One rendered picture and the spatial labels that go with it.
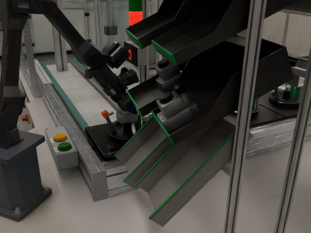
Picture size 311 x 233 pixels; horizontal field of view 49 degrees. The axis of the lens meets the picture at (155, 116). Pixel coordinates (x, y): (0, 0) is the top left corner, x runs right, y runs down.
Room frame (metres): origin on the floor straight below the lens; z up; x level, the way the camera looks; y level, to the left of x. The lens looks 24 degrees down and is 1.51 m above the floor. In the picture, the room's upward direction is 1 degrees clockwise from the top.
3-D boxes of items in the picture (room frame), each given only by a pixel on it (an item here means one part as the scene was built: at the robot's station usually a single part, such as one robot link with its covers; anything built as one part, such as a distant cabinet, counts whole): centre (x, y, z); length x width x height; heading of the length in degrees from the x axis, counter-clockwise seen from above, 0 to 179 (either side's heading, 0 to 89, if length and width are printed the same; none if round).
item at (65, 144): (0.97, 0.30, 0.96); 0.04 x 0.04 x 0.02
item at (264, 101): (1.39, -0.57, 1.01); 0.24 x 0.24 x 0.13; 26
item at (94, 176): (1.24, 0.36, 0.91); 0.89 x 0.06 x 0.11; 26
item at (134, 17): (1.28, 0.08, 1.33); 0.05 x 0.05 x 0.05
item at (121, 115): (1.06, 0.09, 1.06); 0.08 x 0.04 x 0.07; 117
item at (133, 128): (1.06, 0.10, 0.98); 0.14 x 0.14 x 0.02
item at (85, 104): (1.34, 0.21, 0.91); 0.84 x 0.28 x 0.10; 26
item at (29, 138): (0.83, 0.41, 0.96); 0.15 x 0.15 x 0.20; 67
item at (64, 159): (1.04, 0.33, 0.93); 0.21 x 0.07 x 0.06; 26
